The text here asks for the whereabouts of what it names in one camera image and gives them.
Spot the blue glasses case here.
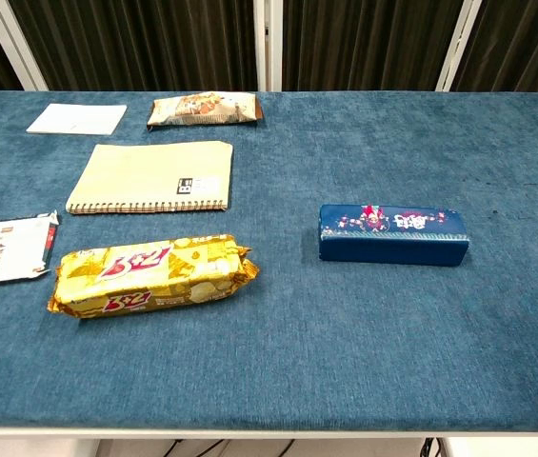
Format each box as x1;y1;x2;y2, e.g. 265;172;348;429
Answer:
318;203;470;267

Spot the gold biscuit pack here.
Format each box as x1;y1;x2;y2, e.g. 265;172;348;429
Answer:
47;232;260;319

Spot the kraft spiral notebook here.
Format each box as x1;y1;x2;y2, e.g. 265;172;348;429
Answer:
65;141;234;215

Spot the brown snack packet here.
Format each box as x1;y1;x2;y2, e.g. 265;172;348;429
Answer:
147;90;264;128

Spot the blue table cloth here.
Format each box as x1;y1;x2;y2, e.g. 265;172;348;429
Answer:
0;89;538;433

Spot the white paper card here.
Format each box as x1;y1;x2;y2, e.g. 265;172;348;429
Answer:
26;103;129;136

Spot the white printed flat carton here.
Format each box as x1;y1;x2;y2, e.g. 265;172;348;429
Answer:
0;209;60;288

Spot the white table leg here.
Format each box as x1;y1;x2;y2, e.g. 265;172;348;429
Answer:
441;437;470;457
72;437;103;457

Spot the silver aluminium extrusion beam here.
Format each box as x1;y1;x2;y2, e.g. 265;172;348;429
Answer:
434;0;484;92
252;0;283;92
0;0;50;92

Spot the black floor cable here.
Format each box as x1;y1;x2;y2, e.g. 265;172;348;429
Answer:
268;438;298;457
418;436;446;457
153;437;231;457

